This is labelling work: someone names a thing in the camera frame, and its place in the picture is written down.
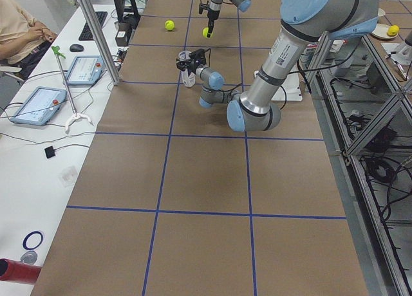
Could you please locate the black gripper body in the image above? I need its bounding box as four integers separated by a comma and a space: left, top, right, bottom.
176, 59, 206, 73
207, 9, 220, 26

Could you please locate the yellow tennis ball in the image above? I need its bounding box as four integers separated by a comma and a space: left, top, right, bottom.
202, 27, 213, 38
164, 20, 175, 32

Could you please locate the tennis ball can holder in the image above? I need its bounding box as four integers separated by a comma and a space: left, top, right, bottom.
178, 50, 196, 88

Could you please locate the black box device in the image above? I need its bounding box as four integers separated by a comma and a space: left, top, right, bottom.
115, 23, 133, 47

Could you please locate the teach pendant far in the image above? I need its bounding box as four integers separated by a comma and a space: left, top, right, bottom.
66, 55, 104, 86

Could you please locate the teach pendant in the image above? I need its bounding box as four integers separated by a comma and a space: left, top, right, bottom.
10, 86, 67, 126
66, 55, 104, 86

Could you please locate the black keyboard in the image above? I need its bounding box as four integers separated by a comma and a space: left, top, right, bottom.
78, 11, 109, 42

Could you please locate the black computer mouse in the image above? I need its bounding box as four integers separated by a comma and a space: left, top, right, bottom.
70, 44, 84, 52

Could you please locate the reacher grabber stick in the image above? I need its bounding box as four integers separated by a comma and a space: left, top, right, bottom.
51, 46, 93, 134

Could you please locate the brown paper table cover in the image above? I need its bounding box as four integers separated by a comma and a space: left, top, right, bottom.
32, 0, 368, 295

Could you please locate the teach pendant near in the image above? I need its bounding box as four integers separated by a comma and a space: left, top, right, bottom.
10, 86, 67, 126

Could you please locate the seated person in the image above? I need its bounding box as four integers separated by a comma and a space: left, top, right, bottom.
1, 0, 57, 79

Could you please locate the red bottle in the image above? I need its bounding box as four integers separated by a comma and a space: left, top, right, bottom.
1, 259, 42, 285

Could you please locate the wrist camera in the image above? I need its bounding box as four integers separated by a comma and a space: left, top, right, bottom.
189, 48, 207, 64

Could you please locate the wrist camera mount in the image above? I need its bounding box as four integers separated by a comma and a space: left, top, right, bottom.
198, 3, 208, 15

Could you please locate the aluminium frame post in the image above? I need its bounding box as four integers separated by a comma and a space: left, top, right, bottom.
77, 0, 120, 86

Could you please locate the blue tape ring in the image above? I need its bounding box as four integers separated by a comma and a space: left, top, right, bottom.
22, 230, 44, 250

